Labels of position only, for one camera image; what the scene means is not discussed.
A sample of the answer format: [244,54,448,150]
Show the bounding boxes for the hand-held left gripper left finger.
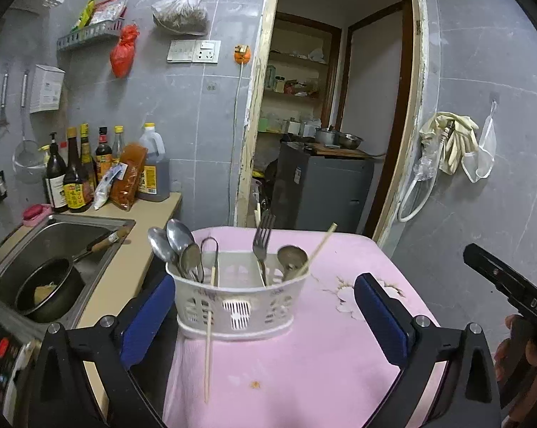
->
[28,273,176,428]

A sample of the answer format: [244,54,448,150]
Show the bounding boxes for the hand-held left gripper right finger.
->
[354,272,503,428]

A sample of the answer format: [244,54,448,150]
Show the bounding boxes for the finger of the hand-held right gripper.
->
[463,243,526,300]

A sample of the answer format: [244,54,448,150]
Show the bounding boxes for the wooden chopstick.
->
[295,222,339,280]
[203,265,217,404]

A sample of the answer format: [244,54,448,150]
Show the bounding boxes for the ornate handle steel spoon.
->
[180,243,205,284]

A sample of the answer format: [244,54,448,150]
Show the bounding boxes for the plain handle steel spoon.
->
[166,218,197,275]

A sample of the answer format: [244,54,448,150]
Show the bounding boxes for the white plastic utensil holder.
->
[166,250,312,341]

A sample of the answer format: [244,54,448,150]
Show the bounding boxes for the round bowl steel spoon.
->
[276,245,309,283]

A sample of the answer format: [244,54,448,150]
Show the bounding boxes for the ornate handle steel fork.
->
[252,212,277,287]

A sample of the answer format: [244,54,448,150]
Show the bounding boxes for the pink floral tablecloth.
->
[161,226,448,428]

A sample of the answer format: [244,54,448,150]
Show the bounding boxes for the beige kitchen countertop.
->
[0,192,182,413]

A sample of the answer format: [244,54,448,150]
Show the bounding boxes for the black frying pan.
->
[14,226,132,324]

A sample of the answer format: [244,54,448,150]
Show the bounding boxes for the steel kitchen sink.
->
[0,213,136,331]

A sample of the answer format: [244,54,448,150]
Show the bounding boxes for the clear plastic wrap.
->
[413,151,439,184]

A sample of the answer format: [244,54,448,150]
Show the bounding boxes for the cream rubber gloves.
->
[418,113,480,175]

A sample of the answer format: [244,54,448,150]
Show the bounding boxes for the grey cabinet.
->
[270,143,377,235]

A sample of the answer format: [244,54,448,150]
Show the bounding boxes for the white blue packet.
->
[92,163,129,211]

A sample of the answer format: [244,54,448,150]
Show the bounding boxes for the orange seasoning packet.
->
[110,143,147,211]

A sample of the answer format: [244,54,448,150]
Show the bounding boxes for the black induction cooker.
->
[0,316,45,418]

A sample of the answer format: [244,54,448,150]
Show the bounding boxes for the yellow label soy sauce bottle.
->
[63,127,93,213]

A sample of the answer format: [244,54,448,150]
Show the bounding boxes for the pink soap dish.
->
[22,204,53,228]

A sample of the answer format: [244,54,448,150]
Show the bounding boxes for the dark liquid plastic jug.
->
[137,122,170,202]

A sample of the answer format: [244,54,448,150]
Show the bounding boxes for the brown wooden board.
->
[312,143,386,159]

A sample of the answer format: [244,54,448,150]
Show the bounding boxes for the dark pump bottle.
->
[43,131,69,213]

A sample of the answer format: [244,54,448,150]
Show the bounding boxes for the red label dark sauce bottle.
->
[94,127,113,175]

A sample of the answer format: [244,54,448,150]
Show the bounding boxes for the steel mixing bowl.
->
[337,133,364,151]

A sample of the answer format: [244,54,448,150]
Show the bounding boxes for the yellow cap dark sauce bottle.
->
[78,123,98,189]

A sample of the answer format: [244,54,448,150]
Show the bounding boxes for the small yellow cap bottle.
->
[112,125,126,158]

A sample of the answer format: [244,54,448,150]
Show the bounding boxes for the small steel pot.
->
[315,126,341,147]

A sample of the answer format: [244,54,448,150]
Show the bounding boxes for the metal mesh strainer ladle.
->
[12,71,47,173]

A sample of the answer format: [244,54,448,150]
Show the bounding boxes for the wooden storage shelf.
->
[258,12,343,144]

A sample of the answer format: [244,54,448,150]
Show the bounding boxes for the white paper box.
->
[29,65,67,115]

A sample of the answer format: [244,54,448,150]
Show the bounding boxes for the red plastic bag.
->
[110,24,141,79]

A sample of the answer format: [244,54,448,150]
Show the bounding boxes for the clear bag of dried herbs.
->
[151,0,209,37]

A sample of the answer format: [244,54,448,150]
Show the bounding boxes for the red seasoning packets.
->
[90,0,129,26]

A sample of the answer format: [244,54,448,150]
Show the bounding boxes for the yellow green seasoning packet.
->
[71,0,98,32]

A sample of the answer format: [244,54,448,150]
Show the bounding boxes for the white hose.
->
[397,160,441,224]

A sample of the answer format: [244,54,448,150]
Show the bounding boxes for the wooden door frame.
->
[235,0,430,251]

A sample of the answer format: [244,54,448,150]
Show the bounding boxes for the white power cable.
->
[232,62,245,135]

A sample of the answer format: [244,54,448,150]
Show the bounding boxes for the white wall switch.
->
[167,39,197,63]

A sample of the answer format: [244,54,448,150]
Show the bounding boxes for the white wall socket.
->
[193,40,221,64]

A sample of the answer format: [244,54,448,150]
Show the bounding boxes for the grey corner wall shelf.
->
[56,20,125,52]

